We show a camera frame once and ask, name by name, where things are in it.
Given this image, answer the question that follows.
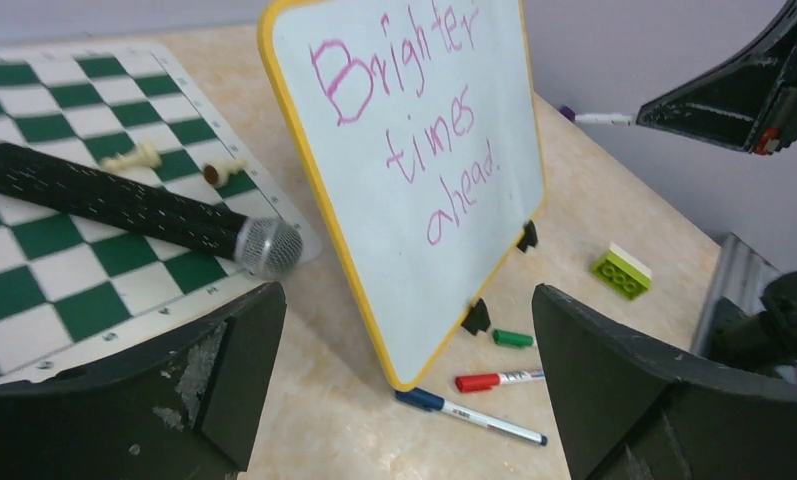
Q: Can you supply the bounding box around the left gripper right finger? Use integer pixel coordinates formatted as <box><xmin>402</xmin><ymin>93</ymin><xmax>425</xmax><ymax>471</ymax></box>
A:
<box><xmin>532</xmin><ymin>284</ymin><xmax>797</xmax><ymax>479</ymax></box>

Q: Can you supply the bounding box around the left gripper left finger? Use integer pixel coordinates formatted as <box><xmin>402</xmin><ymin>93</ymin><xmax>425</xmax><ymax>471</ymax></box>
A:
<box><xmin>0</xmin><ymin>282</ymin><xmax>287</xmax><ymax>479</ymax></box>

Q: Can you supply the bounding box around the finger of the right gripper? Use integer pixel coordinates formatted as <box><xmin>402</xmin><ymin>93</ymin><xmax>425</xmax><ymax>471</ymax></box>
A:
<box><xmin>635</xmin><ymin>1</ymin><xmax>797</xmax><ymax>155</ymax></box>

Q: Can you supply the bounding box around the purple whiteboard marker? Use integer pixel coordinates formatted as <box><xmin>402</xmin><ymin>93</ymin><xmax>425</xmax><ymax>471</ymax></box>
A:
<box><xmin>558</xmin><ymin>105</ymin><xmax>636</xmax><ymax>126</ymax></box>

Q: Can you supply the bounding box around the yellow framed whiteboard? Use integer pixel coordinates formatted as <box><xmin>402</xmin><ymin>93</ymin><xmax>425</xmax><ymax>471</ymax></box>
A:
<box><xmin>257</xmin><ymin>1</ymin><xmax>546</xmax><ymax>391</ymax></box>

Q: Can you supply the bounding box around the green whiteboard marker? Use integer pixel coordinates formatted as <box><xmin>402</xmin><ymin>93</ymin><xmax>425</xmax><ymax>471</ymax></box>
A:
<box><xmin>492</xmin><ymin>329</ymin><xmax>537</xmax><ymax>349</ymax></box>

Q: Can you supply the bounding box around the red whiteboard marker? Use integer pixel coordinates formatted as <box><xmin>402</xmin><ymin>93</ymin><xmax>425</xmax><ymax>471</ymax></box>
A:
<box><xmin>454</xmin><ymin>369</ymin><xmax>546</xmax><ymax>394</ymax></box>

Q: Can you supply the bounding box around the blue whiteboard marker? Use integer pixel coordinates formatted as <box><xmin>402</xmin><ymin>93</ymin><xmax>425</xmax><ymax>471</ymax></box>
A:
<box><xmin>394</xmin><ymin>388</ymin><xmax>548</xmax><ymax>446</ymax></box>

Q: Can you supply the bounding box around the green white toy brick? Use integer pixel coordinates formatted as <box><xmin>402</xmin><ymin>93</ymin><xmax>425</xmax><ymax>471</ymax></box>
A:
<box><xmin>590</xmin><ymin>243</ymin><xmax>652</xmax><ymax>301</ymax></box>

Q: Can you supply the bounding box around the green white chessboard mat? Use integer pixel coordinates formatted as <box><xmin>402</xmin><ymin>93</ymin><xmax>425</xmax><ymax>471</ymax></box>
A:
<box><xmin>0</xmin><ymin>42</ymin><xmax>321</xmax><ymax>383</ymax></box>

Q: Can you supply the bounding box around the white chess pawn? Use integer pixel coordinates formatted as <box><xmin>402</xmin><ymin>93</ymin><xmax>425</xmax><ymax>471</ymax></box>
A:
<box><xmin>202</xmin><ymin>158</ymin><xmax>247</xmax><ymax>189</ymax></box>

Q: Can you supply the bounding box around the white chess knight piece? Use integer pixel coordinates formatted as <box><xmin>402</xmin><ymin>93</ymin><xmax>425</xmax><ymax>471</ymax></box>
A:
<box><xmin>100</xmin><ymin>140</ymin><xmax>162</xmax><ymax>174</ymax></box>

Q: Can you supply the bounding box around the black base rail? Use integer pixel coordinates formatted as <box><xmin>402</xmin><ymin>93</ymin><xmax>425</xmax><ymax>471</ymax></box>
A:
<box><xmin>690</xmin><ymin>232</ymin><xmax>781</xmax><ymax>357</ymax></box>

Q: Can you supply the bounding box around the whiteboard wire stand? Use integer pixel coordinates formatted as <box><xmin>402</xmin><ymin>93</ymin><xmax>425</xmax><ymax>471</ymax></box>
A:
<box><xmin>460</xmin><ymin>220</ymin><xmax>538</xmax><ymax>336</ymax></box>

